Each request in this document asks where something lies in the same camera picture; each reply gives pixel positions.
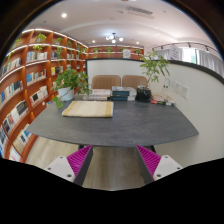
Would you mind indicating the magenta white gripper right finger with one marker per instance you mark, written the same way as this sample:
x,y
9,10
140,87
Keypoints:
x,y
154,167

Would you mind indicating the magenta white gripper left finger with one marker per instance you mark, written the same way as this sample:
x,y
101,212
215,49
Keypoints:
x,y
73,167

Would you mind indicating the folded beige yellow striped towel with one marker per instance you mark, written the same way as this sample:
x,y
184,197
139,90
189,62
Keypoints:
x,y
89,109

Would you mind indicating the dark grey table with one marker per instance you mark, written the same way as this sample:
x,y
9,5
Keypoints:
x,y
114,140

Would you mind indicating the left stack of books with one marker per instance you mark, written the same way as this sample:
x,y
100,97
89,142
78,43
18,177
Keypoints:
x,y
98,94

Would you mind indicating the green plant in white pot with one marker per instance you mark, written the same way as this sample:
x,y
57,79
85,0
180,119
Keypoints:
x,y
67,82

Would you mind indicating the right beige chair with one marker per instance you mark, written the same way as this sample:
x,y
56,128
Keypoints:
x,y
133,81

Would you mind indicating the beige chair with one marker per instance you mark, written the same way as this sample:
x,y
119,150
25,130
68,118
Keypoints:
x,y
105,81
133,81

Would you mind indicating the left beige chair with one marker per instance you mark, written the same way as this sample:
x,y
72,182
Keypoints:
x,y
105,81

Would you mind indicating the leafy plant in black pot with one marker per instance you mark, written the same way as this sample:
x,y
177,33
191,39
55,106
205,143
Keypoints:
x,y
154,65

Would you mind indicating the orange wooden bookshelf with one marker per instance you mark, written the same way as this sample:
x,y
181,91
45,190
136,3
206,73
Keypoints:
x,y
27,76

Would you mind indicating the white sign on partition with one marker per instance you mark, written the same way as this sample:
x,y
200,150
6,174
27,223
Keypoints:
x,y
174,53

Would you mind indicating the ceiling lamp cluster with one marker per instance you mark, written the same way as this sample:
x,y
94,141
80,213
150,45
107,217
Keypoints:
x,y
113,38

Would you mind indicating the white wall power outlet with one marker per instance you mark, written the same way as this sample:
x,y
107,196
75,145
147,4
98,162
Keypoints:
x,y
181,89

